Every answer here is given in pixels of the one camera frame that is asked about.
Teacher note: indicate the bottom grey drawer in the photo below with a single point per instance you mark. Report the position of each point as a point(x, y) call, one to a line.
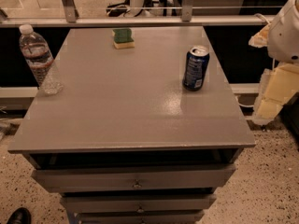
point(164, 217)

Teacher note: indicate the black shoe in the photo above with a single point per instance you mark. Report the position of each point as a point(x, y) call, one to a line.
point(20, 216)

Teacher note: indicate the metal railing frame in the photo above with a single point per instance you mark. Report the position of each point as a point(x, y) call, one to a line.
point(86, 13)

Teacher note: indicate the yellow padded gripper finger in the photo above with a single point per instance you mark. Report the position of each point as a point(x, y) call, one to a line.
point(276, 89)

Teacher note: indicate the grey drawer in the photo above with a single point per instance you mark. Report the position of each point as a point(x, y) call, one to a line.
point(164, 217)
point(138, 203)
point(135, 178)

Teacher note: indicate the green and yellow sponge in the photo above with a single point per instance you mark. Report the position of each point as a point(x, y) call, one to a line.
point(122, 38)

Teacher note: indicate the grey drawer cabinet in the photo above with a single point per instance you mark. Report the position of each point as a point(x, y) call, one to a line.
point(128, 108)

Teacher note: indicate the middle grey drawer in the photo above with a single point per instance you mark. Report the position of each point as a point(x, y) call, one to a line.
point(138, 203)

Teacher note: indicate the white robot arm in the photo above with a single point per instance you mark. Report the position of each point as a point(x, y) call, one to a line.
point(283, 36)

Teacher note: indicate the clear plastic water bottle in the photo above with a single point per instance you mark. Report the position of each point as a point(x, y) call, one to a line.
point(37, 54)

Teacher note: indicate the blue soda can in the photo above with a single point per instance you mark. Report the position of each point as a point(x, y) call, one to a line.
point(197, 60)

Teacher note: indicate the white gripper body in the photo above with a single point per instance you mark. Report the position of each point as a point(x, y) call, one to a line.
point(285, 36)

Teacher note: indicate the top grey drawer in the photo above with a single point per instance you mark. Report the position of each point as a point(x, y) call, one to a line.
point(135, 178)

